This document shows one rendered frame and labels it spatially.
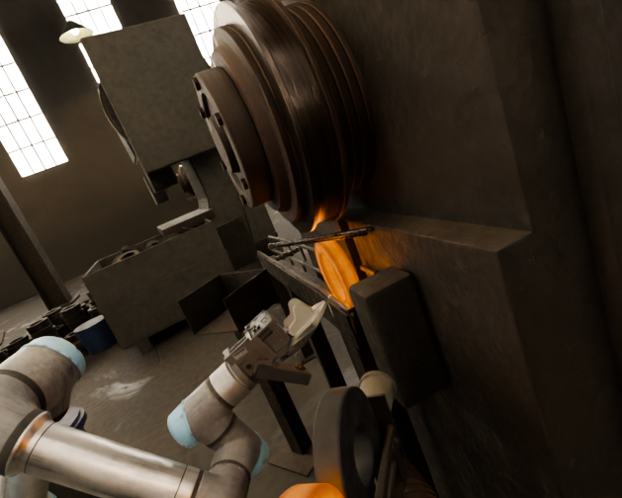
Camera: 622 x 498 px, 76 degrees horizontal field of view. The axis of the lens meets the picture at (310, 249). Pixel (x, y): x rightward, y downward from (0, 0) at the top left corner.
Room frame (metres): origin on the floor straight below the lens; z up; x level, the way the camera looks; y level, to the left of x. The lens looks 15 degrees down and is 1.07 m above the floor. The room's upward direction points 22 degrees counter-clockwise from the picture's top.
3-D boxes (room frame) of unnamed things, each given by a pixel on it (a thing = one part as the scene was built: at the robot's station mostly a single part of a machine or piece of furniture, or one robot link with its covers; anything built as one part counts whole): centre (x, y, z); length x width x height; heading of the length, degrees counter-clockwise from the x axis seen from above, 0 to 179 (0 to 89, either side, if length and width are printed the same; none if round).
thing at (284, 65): (0.87, -0.03, 1.11); 0.47 x 0.06 x 0.47; 13
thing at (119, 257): (3.40, 1.25, 0.39); 1.03 x 0.83 x 0.79; 107
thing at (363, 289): (0.65, -0.09, 0.68); 0.11 x 0.08 x 0.24; 103
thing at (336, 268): (0.88, -0.04, 0.75); 0.18 x 0.03 x 0.18; 12
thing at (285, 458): (1.30, 0.33, 0.36); 0.26 x 0.20 x 0.72; 48
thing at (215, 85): (0.85, 0.07, 1.11); 0.28 x 0.06 x 0.28; 13
